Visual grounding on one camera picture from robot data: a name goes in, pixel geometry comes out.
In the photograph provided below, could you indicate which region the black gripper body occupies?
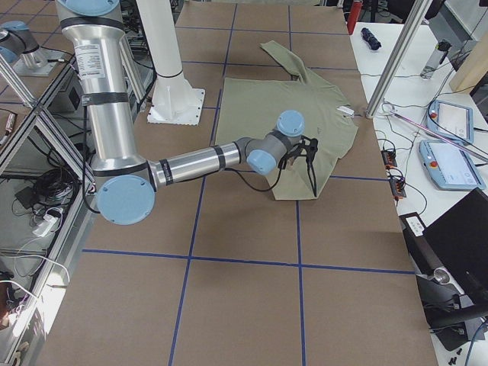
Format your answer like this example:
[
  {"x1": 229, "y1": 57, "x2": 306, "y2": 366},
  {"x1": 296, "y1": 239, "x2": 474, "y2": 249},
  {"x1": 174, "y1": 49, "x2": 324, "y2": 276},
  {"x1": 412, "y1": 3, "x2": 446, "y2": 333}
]
[{"x1": 294, "y1": 136, "x2": 318, "y2": 160}]

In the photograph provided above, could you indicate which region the olive green long-sleeve shirt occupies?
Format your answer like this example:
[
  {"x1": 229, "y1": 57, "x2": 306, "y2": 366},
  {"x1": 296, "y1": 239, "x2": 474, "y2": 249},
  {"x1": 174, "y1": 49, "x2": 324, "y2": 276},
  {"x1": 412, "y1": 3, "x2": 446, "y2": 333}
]
[{"x1": 216, "y1": 40, "x2": 358, "y2": 201}]

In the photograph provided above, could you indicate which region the white Miniso price tag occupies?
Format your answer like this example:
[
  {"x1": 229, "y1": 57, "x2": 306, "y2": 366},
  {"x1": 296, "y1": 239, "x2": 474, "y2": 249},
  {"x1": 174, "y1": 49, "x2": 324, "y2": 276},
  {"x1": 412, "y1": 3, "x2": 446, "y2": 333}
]
[{"x1": 337, "y1": 106, "x2": 355, "y2": 117}]

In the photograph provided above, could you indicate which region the folded dark blue umbrella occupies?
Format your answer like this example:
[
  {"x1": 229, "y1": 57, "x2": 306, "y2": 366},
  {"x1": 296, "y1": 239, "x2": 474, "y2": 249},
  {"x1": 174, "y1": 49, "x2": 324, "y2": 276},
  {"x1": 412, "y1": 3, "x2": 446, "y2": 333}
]
[{"x1": 361, "y1": 27, "x2": 381, "y2": 51}]

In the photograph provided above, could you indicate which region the blue teach pendant near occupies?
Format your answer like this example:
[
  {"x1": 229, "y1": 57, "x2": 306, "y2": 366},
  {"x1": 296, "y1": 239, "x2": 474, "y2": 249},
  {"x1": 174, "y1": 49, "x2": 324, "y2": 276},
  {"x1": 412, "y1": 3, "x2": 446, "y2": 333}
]
[{"x1": 419, "y1": 140, "x2": 486, "y2": 191}]

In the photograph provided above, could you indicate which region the blue teach pendant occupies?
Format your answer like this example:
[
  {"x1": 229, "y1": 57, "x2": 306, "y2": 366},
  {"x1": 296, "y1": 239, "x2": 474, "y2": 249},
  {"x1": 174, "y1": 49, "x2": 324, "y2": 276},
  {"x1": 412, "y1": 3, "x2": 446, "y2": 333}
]
[
  {"x1": 419, "y1": 140, "x2": 486, "y2": 191},
  {"x1": 426, "y1": 100, "x2": 474, "y2": 144}
]

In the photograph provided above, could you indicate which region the brown paper table cover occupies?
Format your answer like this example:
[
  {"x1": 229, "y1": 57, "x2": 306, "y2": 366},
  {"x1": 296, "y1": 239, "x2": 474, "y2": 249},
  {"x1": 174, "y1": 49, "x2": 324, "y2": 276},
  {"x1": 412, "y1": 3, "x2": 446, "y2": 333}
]
[{"x1": 34, "y1": 2, "x2": 438, "y2": 365}]

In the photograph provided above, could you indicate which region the blue teach pendant far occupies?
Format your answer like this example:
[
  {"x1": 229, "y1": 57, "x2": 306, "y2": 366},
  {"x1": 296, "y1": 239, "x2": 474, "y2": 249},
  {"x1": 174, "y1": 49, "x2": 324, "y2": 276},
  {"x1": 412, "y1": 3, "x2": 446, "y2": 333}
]
[{"x1": 426, "y1": 100, "x2": 474, "y2": 144}]

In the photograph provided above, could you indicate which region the red cylinder tube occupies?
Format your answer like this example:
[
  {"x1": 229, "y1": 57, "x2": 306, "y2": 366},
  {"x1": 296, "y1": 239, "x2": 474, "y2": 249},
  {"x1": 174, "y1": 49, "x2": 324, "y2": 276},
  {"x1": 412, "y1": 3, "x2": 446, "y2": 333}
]
[{"x1": 346, "y1": 0, "x2": 363, "y2": 35}]

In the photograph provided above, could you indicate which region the grabber reach stick tool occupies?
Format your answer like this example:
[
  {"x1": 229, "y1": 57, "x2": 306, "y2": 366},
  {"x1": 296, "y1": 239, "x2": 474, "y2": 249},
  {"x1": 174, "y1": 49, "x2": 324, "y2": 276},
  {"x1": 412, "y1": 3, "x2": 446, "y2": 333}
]
[{"x1": 383, "y1": 100, "x2": 487, "y2": 163}]

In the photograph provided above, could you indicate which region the clear water bottle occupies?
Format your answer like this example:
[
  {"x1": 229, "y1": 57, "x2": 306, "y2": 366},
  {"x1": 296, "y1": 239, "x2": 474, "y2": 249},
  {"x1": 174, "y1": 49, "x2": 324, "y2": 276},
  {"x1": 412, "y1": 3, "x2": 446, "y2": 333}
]
[{"x1": 420, "y1": 39, "x2": 451, "y2": 79}]

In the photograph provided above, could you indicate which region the black laptop computer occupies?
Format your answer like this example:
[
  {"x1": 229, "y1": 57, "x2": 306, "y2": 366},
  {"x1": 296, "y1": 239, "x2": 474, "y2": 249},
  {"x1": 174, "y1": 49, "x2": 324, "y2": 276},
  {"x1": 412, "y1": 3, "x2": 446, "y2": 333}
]
[{"x1": 400, "y1": 188, "x2": 487, "y2": 328}]

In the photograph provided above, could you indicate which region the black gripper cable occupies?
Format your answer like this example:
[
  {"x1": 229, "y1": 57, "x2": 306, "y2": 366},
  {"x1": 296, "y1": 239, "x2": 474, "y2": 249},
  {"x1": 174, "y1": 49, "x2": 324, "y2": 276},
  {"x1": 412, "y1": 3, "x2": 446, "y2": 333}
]
[{"x1": 224, "y1": 140, "x2": 306, "y2": 193}]

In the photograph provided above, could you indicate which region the white camera pole base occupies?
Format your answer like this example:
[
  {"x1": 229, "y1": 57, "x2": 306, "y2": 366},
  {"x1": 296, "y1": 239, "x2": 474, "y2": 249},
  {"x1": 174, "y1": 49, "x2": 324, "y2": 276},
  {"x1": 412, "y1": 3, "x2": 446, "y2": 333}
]
[{"x1": 137, "y1": 0, "x2": 205, "y2": 126}]

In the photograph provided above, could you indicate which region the aluminium frame post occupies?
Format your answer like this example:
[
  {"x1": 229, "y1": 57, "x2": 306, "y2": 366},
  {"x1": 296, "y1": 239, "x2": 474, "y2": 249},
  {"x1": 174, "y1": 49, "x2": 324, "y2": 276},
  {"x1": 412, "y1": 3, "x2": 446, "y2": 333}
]
[{"x1": 365, "y1": 0, "x2": 432, "y2": 118}]

